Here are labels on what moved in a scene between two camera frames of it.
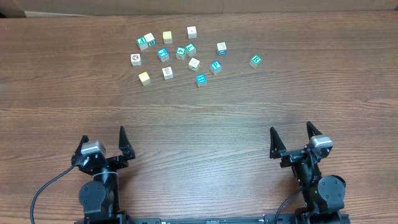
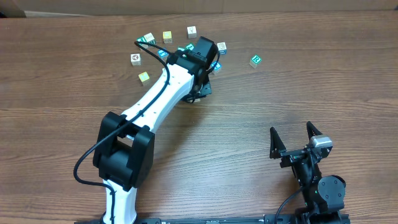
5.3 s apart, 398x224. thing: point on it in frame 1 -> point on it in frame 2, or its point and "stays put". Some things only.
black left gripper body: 116,162 -> 204,87
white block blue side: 221,48 stays put
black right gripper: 291,157 stays put
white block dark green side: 150,38 stays put
